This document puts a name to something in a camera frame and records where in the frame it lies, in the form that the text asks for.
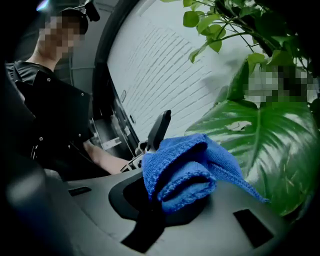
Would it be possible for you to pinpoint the ceiling light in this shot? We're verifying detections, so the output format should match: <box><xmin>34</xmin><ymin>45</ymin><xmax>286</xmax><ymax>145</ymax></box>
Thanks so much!
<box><xmin>36</xmin><ymin>0</ymin><xmax>51</xmax><ymax>12</ymax></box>

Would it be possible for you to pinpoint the green leafy plant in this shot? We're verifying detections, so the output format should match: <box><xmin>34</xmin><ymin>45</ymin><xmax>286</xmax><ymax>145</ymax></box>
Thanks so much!
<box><xmin>159</xmin><ymin>0</ymin><xmax>320</xmax><ymax>218</ymax></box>

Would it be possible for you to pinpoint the person's left forearm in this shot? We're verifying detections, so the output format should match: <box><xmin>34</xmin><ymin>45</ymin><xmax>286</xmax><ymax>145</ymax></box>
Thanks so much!
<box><xmin>82</xmin><ymin>139</ymin><xmax>131</xmax><ymax>176</ymax></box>

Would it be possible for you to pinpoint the person's black shirt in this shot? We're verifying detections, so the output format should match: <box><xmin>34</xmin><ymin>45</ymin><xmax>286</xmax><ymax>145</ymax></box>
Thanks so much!
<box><xmin>4</xmin><ymin>59</ymin><xmax>93</xmax><ymax>181</ymax></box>

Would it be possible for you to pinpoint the person's head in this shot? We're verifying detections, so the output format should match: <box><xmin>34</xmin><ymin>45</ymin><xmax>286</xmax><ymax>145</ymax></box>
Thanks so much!
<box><xmin>34</xmin><ymin>7</ymin><xmax>90</xmax><ymax>72</ymax></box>

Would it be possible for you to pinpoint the blue cloth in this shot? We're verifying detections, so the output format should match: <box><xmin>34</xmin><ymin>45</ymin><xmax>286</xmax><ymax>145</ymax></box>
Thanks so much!
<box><xmin>140</xmin><ymin>132</ymin><xmax>270</xmax><ymax>214</ymax></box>

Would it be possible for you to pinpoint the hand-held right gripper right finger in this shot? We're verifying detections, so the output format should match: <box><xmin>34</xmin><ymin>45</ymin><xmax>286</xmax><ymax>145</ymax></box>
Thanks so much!
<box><xmin>147</xmin><ymin>189</ymin><xmax>291</xmax><ymax>256</ymax></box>

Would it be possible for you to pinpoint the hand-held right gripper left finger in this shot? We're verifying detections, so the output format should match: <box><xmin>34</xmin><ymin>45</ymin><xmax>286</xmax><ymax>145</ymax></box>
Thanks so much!
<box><xmin>65</xmin><ymin>172</ymin><xmax>161</xmax><ymax>256</ymax></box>

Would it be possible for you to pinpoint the black chest rig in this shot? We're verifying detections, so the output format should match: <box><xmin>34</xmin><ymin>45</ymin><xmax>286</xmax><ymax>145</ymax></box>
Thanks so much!
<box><xmin>16</xmin><ymin>71</ymin><xmax>92</xmax><ymax>156</ymax></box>

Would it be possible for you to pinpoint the black head camera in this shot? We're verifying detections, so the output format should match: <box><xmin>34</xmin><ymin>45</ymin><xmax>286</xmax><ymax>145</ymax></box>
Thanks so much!
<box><xmin>83</xmin><ymin>1</ymin><xmax>101</xmax><ymax>23</ymax></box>

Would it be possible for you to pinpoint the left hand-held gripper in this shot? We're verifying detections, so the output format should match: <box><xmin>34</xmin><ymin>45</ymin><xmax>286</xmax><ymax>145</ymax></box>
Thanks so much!
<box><xmin>119</xmin><ymin>109</ymin><xmax>173</xmax><ymax>173</ymax></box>

